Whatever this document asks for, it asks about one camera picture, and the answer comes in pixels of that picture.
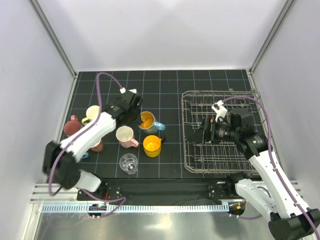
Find cream yellow faceted mug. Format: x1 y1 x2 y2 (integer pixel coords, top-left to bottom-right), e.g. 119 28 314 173
81 105 100 126

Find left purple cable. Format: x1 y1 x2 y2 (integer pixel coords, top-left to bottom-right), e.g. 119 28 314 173
47 72 127 218

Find pink faceted mug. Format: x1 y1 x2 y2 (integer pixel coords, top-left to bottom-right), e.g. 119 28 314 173
115 125 139 149

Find white slotted cable duct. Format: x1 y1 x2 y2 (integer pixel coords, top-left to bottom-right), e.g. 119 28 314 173
41 202 229 214

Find grey wire dish rack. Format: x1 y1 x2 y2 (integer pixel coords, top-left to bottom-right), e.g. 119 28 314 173
181 90 268 178

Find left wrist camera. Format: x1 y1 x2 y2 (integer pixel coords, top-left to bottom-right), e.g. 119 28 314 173
120 87 137 94

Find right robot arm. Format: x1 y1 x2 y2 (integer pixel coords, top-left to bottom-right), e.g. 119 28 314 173
187 113 320 240

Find purple cable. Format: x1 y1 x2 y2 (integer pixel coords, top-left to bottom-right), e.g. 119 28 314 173
47 72 127 218
222 96 320 236

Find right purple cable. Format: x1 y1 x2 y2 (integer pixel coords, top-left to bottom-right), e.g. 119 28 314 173
222 96 320 236

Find yellow mug black handle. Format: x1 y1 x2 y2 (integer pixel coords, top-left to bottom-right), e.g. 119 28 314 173
142 135 167 158

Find clear glass tumbler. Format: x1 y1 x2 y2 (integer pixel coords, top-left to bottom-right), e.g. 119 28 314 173
119 153 138 175

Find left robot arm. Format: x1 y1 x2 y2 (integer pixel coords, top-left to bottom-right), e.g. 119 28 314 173
42 89 142 193

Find brown floral mug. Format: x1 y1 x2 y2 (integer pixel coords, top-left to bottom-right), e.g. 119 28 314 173
90 139 104 153

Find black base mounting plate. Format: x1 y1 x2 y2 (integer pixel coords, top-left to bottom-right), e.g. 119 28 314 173
76 177 262 206

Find blue butterfly mug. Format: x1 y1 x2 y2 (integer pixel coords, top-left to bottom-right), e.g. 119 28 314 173
138 111 166 135

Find white mug blue handle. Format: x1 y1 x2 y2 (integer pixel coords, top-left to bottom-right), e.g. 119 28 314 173
80 152 89 161

